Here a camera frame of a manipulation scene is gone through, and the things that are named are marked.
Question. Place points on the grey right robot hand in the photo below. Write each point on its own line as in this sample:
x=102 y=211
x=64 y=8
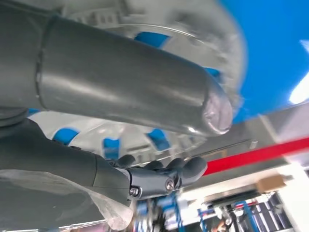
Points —
x=120 y=86

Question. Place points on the white curved plastic part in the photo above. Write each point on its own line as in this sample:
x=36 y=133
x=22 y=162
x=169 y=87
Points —
x=300 y=91

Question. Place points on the red barrier belt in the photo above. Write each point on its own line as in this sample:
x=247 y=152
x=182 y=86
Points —
x=253 y=156

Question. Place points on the brown cardboard box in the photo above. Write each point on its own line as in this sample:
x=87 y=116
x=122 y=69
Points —
x=270 y=184

